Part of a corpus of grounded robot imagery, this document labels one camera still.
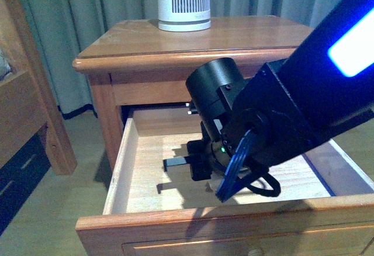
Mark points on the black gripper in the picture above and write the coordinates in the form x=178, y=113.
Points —
x=205, y=157

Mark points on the wooden drawer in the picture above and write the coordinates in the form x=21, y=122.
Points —
x=325, y=206

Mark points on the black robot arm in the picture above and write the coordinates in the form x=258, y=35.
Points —
x=289, y=106

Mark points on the wooden nightstand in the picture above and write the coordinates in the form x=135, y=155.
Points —
x=136, y=63

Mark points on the white cylindrical air purifier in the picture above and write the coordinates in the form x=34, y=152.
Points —
x=183, y=15

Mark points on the grey curtain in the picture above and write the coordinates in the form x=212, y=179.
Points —
x=63, y=28

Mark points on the checkered bedding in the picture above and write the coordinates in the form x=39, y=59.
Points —
x=5, y=69

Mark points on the wooden bed frame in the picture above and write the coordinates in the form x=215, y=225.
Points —
x=28, y=107

